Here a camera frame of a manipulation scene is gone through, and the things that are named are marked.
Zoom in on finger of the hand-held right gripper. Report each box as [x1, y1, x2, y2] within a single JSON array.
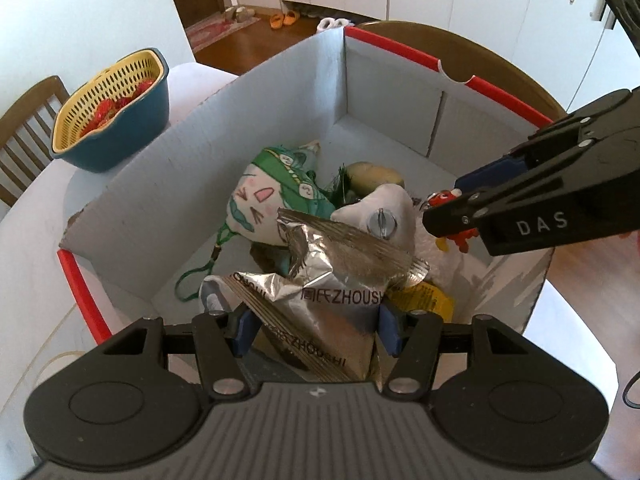
[[422, 130, 640, 239], [455, 88, 640, 194]]

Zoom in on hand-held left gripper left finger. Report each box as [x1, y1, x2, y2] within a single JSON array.
[[102, 309, 261, 401]]

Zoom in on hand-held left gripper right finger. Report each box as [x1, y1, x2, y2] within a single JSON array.
[[377, 304, 532, 401]]

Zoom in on red crab toy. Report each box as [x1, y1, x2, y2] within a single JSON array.
[[425, 189, 481, 254]]

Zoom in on yellow carton box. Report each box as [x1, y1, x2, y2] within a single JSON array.
[[385, 280, 456, 322]]

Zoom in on white plush toy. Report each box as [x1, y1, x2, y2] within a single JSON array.
[[330, 183, 419, 261]]

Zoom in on silver snack bag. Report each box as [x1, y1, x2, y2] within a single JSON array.
[[199, 207, 431, 394]]

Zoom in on beige oval lump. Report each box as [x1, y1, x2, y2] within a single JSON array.
[[346, 160, 406, 196]]

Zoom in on green tassel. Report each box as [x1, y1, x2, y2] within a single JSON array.
[[327, 162, 359, 206]]

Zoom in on green plush pouch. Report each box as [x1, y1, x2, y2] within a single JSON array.
[[175, 145, 336, 304]]

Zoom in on red cardboard shoebox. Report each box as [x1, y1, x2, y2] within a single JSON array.
[[56, 26, 557, 357]]

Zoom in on wooden round-back chair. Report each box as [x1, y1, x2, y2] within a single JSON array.
[[352, 20, 569, 122]]

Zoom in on white stickered cabinet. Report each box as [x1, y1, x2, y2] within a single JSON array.
[[387, 0, 640, 111]]

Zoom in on yellow and teal basket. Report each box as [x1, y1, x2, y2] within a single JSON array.
[[50, 50, 171, 174]]

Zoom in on pile of red strawberries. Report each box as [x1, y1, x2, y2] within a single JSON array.
[[80, 77, 156, 136]]

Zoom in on yellow strainer basket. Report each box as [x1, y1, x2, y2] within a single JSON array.
[[51, 49, 167, 154]]

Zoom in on beige slippers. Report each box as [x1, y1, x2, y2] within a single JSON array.
[[222, 5, 256, 25]]

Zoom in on wooden slat-back chair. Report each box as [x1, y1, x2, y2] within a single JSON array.
[[0, 76, 71, 209]]

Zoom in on pink door mat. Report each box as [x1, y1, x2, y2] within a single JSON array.
[[186, 12, 262, 54]]

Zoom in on black cable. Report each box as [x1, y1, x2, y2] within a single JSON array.
[[622, 357, 640, 412]]

